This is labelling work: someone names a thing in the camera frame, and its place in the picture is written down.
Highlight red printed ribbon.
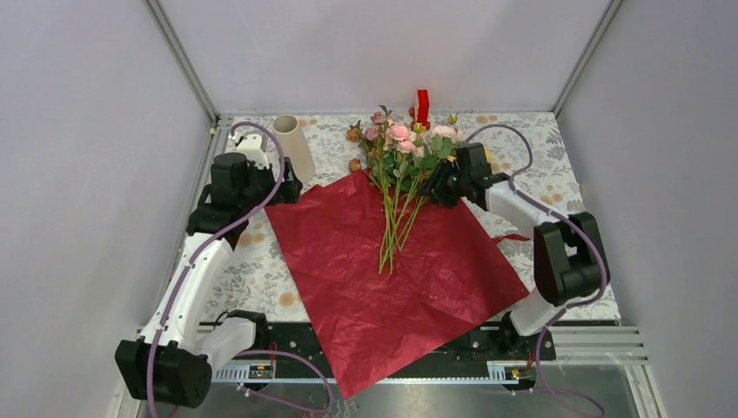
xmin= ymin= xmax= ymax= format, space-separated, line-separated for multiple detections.
xmin=492 ymin=233 xmax=530 ymax=244

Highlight red wrapping paper sheet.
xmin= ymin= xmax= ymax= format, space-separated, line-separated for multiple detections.
xmin=266 ymin=172 xmax=527 ymax=397

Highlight beige ceramic vase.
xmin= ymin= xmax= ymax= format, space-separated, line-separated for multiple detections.
xmin=272 ymin=115 xmax=316 ymax=183

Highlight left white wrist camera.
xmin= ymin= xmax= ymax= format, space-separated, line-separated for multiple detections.
xmin=229 ymin=131 xmax=270 ymax=170

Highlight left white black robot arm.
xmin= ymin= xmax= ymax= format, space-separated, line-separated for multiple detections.
xmin=115 ymin=152 xmax=302 ymax=408

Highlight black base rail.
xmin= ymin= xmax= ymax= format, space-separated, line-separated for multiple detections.
xmin=212 ymin=322 xmax=556 ymax=385

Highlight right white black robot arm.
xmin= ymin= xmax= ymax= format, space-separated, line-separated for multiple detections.
xmin=420 ymin=144 xmax=608 ymax=359

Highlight red yellow toy block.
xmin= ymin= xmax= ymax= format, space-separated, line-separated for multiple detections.
xmin=408 ymin=89 xmax=431 ymax=131

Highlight brown flower bouquet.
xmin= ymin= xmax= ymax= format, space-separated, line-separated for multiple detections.
xmin=346 ymin=105 xmax=465 ymax=273

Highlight floral patterned tablecloth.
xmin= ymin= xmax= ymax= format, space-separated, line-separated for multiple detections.
xmin=201 ymin=111 xmax=621 ymax=322

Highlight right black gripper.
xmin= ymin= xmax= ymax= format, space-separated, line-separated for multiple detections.
xmin=416 ymin=158 xmax=470 ymax=210

